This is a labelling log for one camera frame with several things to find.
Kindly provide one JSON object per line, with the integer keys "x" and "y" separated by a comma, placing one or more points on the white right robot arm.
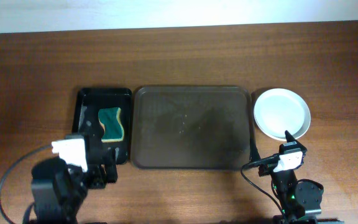
{"x": 298, "y": 200}

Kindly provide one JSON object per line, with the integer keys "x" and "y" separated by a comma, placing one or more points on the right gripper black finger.
{"x": 289, "y": 137}
{"x": 254, "y": 154}

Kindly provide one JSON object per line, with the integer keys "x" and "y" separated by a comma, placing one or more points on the pale green plate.
{"x": 278, "y": 110}

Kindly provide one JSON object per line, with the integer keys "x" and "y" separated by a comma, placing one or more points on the black rectangular water tray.
{"x": 85, "y": 120}

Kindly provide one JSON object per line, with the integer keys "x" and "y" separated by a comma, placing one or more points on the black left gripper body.
{"x": 103, "y": 168}

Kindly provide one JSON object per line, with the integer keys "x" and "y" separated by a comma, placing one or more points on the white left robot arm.
{"x": 60, "y": 184}

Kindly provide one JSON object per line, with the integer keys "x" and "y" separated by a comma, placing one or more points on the green and yellow sponge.
{"x": 110, "y": 121}

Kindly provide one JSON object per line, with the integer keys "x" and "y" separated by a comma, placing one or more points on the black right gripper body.
{"x": 291, "y": 148}

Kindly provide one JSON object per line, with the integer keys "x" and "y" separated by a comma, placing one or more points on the brown serving tray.
{"x": 191, "y": 127}

